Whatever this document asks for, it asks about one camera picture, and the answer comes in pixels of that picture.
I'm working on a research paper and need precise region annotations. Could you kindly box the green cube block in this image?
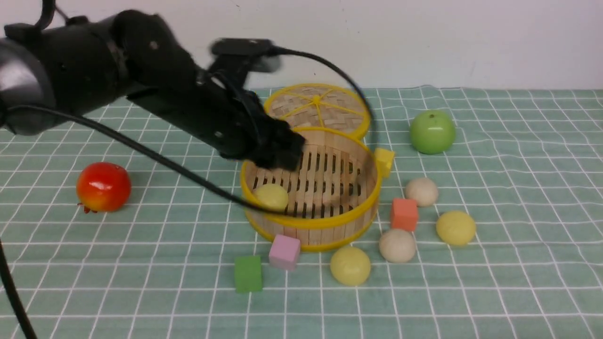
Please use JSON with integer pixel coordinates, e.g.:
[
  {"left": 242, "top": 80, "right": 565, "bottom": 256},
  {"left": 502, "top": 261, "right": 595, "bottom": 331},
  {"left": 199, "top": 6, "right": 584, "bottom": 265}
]
[{"left": 234, "top": 255, "right": 263, "bottom": 293}]

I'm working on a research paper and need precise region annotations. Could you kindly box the white bun front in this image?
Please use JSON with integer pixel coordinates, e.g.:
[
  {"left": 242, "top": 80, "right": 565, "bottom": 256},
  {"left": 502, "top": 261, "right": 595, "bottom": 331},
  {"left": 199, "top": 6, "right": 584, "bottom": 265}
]
[{"left": 378, "top": 229, "right": 416, "bottom": 263}]

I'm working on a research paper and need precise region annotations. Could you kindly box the white bun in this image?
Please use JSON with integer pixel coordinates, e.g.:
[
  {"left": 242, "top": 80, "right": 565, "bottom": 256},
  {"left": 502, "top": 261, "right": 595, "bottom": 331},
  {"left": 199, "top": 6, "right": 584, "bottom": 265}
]
[
  {"left": 404, "top": 177, "right": 439, "bottom": 207},
  {"left": 378, "top": 229, "right": 416, "bottom": 263}
]

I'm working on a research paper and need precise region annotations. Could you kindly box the red pomegranate toy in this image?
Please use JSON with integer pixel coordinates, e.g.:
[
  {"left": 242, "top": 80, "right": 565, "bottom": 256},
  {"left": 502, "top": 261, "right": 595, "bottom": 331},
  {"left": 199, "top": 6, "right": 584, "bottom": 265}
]
[{"left": 76, "top": 162, "right": 131, "bottom": 214}]

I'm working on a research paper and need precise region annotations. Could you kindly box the pink cube block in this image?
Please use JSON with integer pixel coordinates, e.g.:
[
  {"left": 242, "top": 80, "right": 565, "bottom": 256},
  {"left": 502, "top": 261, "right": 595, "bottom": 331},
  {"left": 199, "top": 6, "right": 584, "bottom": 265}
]
[{"left": 269, "top": 234, "right": 301, "bottom": 271}]

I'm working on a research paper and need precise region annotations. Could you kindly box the orange cube block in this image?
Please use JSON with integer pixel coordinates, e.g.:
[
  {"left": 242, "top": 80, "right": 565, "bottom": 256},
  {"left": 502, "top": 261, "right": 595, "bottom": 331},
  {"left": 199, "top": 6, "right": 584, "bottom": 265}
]
[{"left": 390, "top": 198, "right": 419, "bottom": 232}]

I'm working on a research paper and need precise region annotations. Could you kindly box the green checked tablecloth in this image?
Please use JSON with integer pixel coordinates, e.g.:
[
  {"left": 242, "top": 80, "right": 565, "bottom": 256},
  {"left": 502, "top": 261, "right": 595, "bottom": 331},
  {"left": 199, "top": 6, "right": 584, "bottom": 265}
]
[{"left": 0, "top": 86, "right": 603, "bottom": 339}]

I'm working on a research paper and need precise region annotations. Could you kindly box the woven bamboo steamer lid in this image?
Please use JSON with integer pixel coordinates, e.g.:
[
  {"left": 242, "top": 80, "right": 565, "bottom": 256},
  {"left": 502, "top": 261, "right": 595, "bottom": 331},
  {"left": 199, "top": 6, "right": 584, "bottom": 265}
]
[{"left": 263, "top": 83, "right": 370, "bottom": 140}]

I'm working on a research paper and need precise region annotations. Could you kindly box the yellow bun front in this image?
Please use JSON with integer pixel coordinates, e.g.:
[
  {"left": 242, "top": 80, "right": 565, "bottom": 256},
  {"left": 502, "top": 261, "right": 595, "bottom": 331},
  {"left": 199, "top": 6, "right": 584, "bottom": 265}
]
[{"left": 330, "top": 246, "right": 371, "bottom": 287}]

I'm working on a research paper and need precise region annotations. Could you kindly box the yellow cube block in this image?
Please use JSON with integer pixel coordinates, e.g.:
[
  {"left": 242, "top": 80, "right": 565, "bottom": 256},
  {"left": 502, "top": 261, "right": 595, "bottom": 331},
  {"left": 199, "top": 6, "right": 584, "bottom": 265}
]
[{"left": 374, "top": 148, "right": 395, "bottom": 178}]

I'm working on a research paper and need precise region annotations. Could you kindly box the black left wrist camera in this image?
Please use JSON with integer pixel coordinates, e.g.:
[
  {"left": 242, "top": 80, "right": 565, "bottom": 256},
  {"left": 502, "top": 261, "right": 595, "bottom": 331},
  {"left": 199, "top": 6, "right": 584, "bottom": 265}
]
[{"left": 208, "top": 37, "right": 282, "bottom": 87}]

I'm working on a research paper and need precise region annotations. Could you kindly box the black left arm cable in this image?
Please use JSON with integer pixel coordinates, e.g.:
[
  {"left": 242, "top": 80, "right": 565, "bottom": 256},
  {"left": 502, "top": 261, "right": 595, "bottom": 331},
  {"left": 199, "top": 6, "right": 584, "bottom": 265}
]
[{"left": 0, "top": 105, "right": 293, "bottom": 339}]

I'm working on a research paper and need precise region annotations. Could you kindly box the green apple toy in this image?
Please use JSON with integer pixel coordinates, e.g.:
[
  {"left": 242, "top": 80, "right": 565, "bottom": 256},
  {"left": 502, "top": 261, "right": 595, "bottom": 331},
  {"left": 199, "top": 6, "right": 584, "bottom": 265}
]
[{"left": 409, "top": 110, "right": 456, "bottom": 154}]

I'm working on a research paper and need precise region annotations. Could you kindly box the bamboo steamer tray yellow rim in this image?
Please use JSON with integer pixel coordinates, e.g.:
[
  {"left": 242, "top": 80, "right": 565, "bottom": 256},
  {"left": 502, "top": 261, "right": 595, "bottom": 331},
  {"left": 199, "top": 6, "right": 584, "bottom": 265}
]
[{"left": 240, "top": 127, "right": 383, "bottom": 252}]

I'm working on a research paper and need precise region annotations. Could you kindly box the white bun back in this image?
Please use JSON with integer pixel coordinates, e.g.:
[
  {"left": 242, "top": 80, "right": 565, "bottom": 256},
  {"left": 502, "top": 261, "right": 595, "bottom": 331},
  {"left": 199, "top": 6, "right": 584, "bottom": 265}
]
[{"left": 404, "top": 177, "right": 439, "bottom": 207}]

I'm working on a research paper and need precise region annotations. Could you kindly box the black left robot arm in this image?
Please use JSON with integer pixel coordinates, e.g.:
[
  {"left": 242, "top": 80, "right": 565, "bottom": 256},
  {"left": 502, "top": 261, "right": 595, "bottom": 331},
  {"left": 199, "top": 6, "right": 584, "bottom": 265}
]
[{"left": 1, "top": 9, "right": 305, "bottom": 171}]

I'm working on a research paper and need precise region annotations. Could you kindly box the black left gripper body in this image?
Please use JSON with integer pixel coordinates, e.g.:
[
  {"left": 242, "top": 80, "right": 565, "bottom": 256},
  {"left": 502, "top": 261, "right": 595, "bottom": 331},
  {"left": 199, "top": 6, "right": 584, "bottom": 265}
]
[{"left": 128, "top": 71, "right": 305, "bottom": 171}]

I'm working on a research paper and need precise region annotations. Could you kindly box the yellow bun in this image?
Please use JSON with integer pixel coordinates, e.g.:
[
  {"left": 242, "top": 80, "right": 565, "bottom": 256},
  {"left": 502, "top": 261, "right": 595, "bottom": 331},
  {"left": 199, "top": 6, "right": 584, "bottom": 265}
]
[
  {"left": 330, "top": 246, "right": 371, "bottom": 287},
  {"left": 253, "top": 183, "right": 289, "bottom": 212},
  {"left": 435, "top": 210, "right": 477, "bottom": 246}
]

